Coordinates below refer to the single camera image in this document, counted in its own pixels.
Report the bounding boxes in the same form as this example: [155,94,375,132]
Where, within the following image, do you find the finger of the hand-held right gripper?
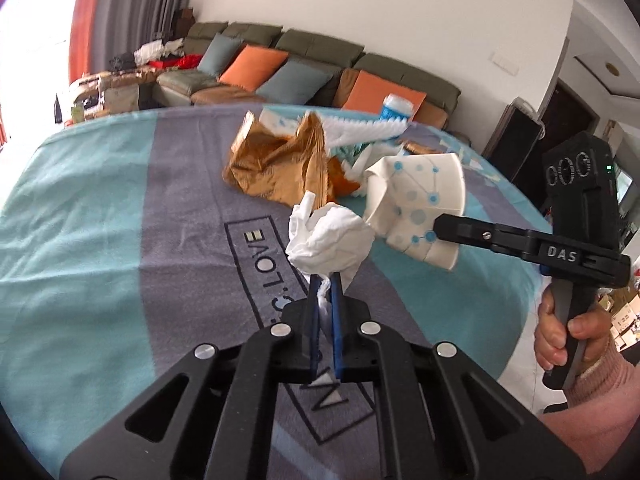
[433,213,583,267]

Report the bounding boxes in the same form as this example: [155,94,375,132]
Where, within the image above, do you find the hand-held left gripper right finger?
[331,272,586,480]

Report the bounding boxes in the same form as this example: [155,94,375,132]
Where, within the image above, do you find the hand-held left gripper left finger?
[60,275,322,480]

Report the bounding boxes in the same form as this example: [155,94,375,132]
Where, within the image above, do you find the white paper cup blue dots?
[364,154,467,272]

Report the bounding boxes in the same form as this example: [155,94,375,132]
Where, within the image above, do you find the white tissue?
[285,191,376,346]

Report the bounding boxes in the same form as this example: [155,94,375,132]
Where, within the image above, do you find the green white snack packet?
[262,105,411,183]

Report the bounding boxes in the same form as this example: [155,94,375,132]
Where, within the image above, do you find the person's right hand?
[534,291,614,377]

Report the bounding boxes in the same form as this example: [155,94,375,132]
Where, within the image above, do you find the dark wooden door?
[537,79,601,161]

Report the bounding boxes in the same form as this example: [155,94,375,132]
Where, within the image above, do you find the tall black appliance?
[481,102,545,196]

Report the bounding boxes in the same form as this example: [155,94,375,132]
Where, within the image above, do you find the blue white plastic container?
[380,93,416,125]

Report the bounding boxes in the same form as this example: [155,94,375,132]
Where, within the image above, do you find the crumpled golden brown bag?
[222,110,351,208]

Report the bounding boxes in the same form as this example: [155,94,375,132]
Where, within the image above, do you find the orange cushion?
[218,45,290,92]
[342,70,427,122]

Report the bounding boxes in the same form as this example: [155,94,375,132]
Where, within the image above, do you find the teal grey printed blanket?
[0,105,556,480]

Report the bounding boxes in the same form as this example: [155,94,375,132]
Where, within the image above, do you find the teal cushion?
[255,57,335,106]
[197,32,246,78]

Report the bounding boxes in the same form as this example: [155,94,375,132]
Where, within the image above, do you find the olive green sofa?
[150,21,462,131]

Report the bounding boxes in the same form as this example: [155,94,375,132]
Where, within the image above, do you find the red cloth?
[147,54,204,71]

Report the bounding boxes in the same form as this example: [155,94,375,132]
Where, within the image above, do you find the large beige snack bag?
[97,82,142,113]

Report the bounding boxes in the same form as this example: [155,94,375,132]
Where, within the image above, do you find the white cloth pile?
[134,37,187,66]

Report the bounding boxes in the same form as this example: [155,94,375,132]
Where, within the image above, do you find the grey curtain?
[95,0,202,68]

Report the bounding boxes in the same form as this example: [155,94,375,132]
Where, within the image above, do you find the orange curtain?
[69,0,110,81]

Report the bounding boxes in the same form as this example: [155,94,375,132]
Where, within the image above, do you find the window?
[0,0,91,151]

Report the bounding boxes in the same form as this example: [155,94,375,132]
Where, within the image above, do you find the white wall switch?
[490,52,519,76]

